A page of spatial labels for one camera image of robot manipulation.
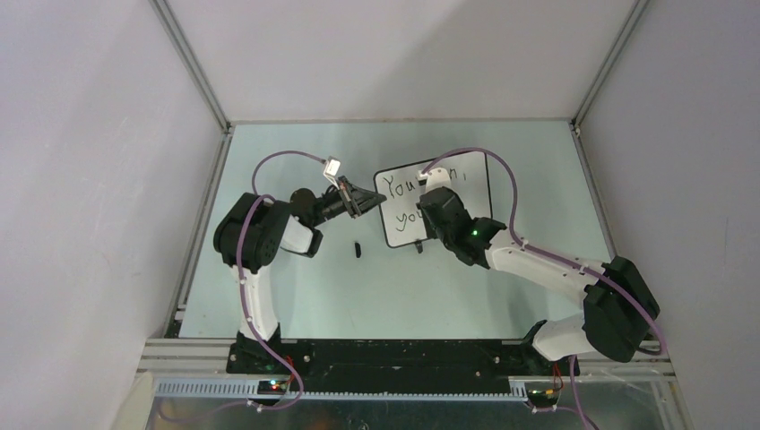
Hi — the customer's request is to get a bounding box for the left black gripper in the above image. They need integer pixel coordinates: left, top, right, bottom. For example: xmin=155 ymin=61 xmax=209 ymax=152
xmin=309 ymin=176 xmax=385 ymax=227

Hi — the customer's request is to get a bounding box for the black framed whiteboard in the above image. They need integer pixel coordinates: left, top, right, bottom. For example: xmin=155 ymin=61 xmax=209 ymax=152
xmin=374 ymin=152 xmax=493 ymax=248

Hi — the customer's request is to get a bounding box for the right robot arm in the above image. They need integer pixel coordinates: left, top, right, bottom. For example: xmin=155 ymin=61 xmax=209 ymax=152
xmin=418 ymin=187 xmax=660 ymax=374

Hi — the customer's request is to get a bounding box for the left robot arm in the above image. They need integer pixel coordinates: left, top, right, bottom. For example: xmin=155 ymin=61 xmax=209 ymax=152
xmin=212 ymin=176 xmax=387 ymax=374

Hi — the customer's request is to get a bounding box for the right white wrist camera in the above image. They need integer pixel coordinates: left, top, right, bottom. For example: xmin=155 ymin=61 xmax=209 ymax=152
xmin=416 ymin=168 xmax=452 ymax=195

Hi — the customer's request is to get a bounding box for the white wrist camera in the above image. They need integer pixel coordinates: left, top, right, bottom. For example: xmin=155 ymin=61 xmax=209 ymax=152
xmin=323 ymin=157 xmax=341 ymax=188
xmin=416 ymin=168 xmax=452 ymax=195

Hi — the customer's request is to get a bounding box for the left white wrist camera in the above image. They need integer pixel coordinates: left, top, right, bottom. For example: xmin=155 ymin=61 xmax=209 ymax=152
xmin=323 ymin=157 xmax=341 ymax=188

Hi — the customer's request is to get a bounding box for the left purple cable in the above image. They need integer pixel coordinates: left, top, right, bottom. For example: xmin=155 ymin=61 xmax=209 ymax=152
xmin=155 ymin=150 xmax=329 ymax=426

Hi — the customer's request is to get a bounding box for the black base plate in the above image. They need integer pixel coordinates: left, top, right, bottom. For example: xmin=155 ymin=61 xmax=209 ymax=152
xmin=228 ymin=338 xmax=562 ymax=396

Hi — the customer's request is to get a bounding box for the aluminium frame rail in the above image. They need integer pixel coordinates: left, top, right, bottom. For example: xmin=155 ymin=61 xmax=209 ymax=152
xmin=137 ymin=337 xmax=676 ymax=400

